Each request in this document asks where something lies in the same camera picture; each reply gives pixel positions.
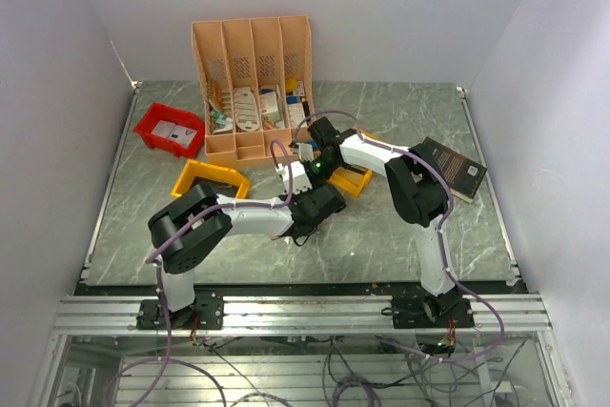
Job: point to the cards in red bin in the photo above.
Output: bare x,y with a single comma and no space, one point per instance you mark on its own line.
178,134

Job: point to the yellow bin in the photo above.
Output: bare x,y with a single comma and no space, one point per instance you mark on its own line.
195,172
351,179

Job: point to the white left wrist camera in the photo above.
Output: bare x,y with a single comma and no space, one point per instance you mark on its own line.
294,177

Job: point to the white box in organizer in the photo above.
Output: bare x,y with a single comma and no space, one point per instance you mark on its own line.
269,106

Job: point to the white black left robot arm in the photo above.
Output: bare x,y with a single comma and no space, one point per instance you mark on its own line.
187,230

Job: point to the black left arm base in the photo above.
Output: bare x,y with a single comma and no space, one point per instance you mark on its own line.
206,313

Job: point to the red plastic bin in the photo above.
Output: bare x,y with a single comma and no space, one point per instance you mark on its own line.
158,111

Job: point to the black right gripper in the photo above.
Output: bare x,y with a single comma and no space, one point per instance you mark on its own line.
315,184

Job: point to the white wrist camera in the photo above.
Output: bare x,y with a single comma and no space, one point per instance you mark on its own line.
294,177
304,151

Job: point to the white oval perforated board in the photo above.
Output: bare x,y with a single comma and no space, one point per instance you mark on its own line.
246,115

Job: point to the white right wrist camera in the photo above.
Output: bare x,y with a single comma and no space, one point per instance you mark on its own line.
304,151

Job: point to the black book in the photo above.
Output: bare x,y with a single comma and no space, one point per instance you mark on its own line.
463,175

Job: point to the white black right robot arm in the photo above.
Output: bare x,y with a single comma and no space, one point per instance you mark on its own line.
420,194

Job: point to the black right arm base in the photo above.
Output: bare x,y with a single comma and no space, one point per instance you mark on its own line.
418,312

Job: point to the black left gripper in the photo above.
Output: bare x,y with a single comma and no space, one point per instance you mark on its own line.
306,192

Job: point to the peach plastic desk organizer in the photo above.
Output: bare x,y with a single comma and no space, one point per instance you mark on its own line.
272,53

